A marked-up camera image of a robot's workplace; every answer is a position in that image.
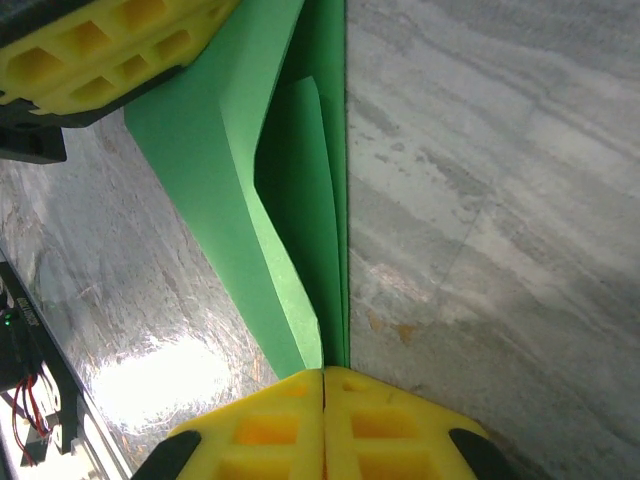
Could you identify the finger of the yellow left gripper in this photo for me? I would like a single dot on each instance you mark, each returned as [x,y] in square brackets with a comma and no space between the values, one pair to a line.
[100,55]

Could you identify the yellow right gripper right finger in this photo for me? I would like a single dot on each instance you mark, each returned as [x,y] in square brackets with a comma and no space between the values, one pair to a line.
[390,435]

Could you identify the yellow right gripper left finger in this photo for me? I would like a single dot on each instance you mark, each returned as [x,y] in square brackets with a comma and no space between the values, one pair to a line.
[270,435]

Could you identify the green paper sheet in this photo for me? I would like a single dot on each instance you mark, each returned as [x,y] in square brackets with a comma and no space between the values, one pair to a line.
[200,125]

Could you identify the long aluminium mounting rail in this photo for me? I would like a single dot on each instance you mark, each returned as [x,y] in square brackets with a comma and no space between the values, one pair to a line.
[95,450]

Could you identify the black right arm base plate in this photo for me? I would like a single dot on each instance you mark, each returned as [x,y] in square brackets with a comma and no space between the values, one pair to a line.
[20,340]

